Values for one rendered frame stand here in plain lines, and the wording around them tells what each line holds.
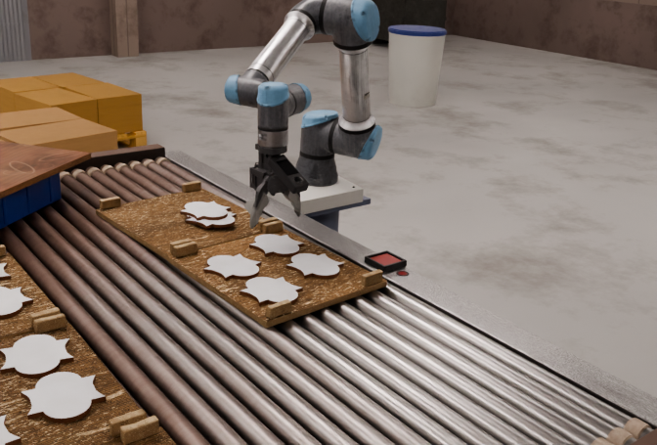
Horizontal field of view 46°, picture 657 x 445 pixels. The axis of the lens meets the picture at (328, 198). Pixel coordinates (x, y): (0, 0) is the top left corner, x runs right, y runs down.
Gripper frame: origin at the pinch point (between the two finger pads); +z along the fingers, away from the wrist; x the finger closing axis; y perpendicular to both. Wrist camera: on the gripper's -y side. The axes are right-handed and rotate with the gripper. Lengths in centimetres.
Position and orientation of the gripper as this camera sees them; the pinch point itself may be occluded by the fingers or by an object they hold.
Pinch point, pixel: (277, 223)
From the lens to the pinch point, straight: 196.2
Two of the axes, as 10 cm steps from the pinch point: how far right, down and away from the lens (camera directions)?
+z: -0.3, 9.5, 3.2
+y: -6.4, -2.6, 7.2
